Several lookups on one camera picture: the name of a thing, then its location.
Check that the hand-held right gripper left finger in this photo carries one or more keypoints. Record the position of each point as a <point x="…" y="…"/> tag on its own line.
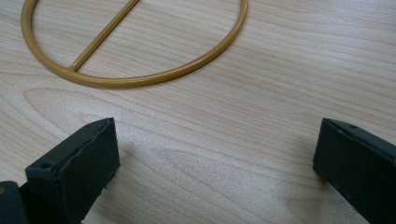
<point x="81" y="165"/>

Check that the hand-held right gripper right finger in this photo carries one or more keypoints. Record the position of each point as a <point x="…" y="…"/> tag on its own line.
<point x="358" y="168"/>

